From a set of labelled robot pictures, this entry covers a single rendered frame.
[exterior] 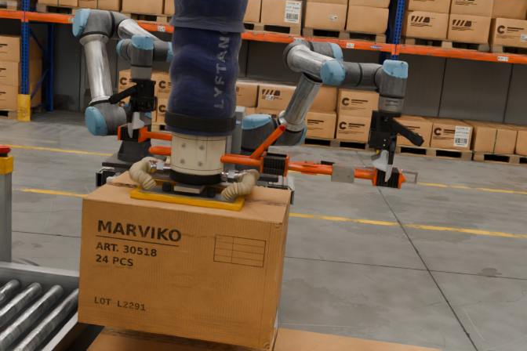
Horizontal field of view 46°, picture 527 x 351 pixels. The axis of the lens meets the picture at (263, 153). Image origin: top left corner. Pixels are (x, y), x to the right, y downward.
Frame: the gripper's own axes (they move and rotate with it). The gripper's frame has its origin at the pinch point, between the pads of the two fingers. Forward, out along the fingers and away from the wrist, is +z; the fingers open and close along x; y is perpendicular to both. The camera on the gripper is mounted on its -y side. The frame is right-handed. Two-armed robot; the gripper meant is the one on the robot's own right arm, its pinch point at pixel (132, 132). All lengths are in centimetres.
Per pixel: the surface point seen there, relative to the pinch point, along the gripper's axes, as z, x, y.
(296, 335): 67, -10, 66
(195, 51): -33, -36, 29
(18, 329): 66, -30, -28
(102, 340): 66, -31, 2
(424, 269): 121, 225, 153
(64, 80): 63, 788, -375
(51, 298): 66, -5, -28
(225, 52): -33, -33, 38
